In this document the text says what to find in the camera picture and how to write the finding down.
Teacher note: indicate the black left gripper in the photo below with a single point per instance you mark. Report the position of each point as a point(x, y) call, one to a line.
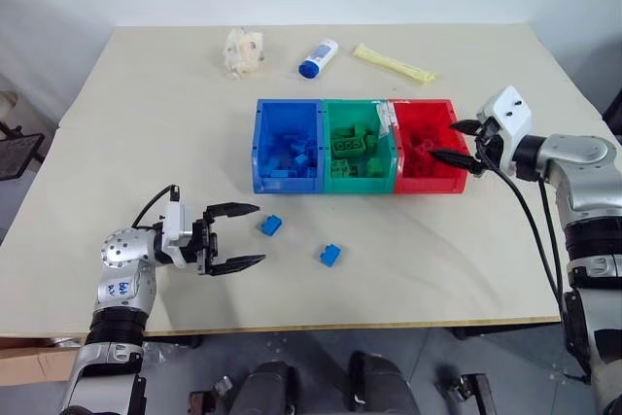
point(203, 245)

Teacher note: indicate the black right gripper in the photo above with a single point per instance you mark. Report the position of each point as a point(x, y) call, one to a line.
point(490, 148)

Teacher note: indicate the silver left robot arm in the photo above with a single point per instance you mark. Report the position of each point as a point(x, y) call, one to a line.
point(121, 252)

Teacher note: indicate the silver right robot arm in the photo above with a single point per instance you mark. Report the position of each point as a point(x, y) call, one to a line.
point(578, 167)

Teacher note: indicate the blue toy block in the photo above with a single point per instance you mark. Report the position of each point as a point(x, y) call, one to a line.
point(279, 173)
point(330, 255)
point(311, 172)
point(297, 144)
point(300, 160)
point(271, 225)

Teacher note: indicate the red plastic bin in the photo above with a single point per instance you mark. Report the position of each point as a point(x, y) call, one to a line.
point(427, 182)

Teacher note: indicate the white torn bin label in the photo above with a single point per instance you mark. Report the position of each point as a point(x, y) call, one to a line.
point(385, 118)

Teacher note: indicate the green toy block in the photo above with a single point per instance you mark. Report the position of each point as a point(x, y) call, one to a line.
point(376, 167)
point(371, 143)
point(345, 169)
point(352, 129)

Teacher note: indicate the blue plastic bin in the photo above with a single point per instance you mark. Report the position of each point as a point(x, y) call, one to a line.
point(286, 143)

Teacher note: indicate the green plastic bin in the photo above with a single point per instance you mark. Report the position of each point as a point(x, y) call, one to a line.
point(359, 182)

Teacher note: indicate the large green block with holes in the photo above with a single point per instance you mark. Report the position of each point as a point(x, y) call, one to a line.
point(347, 146)

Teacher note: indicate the dark rounded shape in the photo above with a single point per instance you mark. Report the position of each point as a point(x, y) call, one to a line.
point(381, 383)
point(265, 388)

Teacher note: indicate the black object at room edge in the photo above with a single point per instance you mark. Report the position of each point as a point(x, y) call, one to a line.
point(613, 104)

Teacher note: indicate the white tube with blue cap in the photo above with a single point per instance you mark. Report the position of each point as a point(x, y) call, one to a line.
point(318, 58)

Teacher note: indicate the crumpled clear plastic wrapper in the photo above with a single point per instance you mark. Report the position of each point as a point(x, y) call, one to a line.
point(243, 53)

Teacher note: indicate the black mesh chair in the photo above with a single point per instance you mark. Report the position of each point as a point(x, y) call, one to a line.
point(17, 155)

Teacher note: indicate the brown cardboard box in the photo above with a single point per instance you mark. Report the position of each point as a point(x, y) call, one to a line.
point(34, 359)

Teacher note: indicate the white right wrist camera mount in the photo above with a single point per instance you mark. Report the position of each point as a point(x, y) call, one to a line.
point(510, 116)

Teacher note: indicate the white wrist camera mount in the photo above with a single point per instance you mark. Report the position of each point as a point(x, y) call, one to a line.
point(510, 116)
point(173, 232)

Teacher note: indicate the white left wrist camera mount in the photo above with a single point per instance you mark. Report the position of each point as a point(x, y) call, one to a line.
point(173, 232)

